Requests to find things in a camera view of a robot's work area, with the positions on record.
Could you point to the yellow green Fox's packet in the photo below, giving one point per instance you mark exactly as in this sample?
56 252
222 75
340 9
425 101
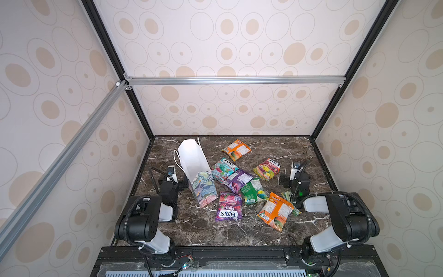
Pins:
287 196

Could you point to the white paper bag colourful print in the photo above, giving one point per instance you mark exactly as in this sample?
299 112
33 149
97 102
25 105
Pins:
190 158

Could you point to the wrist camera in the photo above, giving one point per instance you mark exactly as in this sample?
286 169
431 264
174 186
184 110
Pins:
172 174
294 170

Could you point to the pink purple Fox's packet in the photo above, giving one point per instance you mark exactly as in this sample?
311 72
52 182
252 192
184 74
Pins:
230 207

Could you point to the diagonal aluminium frame bar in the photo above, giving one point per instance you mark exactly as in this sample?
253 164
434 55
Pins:
37 196

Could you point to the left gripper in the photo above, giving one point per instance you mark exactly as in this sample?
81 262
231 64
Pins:
176 185

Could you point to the green tea candy packet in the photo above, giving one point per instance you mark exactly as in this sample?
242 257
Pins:
253 192

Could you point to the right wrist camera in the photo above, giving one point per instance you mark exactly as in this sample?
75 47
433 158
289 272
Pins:
294 170

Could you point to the orange snack packet far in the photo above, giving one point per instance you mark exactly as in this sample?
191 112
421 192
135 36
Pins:
237 150

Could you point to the horizontal aluminium frame bar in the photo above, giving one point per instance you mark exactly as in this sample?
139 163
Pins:
244 80

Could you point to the teal red Fox's packet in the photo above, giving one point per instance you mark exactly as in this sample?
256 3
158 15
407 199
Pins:
223 169

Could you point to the left black frame post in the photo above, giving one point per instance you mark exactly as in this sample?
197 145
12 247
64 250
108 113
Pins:
99 26

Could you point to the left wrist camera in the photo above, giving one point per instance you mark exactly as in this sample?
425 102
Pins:
172 174

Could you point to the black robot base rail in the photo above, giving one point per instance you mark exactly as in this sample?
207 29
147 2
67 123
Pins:
257 261

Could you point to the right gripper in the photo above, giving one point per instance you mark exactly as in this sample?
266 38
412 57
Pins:
300 178

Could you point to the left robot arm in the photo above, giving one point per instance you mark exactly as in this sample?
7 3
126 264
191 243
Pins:
139 219

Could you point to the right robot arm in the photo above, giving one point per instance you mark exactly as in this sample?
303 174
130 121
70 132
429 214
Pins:
352 222

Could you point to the right black frame post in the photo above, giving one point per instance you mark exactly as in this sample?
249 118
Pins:
374 32

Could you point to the red yellow Fox's fruits packet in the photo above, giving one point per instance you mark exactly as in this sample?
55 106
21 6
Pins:
267 170

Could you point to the large orange snack packet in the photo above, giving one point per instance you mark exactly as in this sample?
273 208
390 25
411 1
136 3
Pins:
276 211

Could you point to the purple Fox's berries packet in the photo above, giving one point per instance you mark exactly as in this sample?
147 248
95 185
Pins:
236 181

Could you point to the black frame post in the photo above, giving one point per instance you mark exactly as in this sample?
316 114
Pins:
374 32
99 26

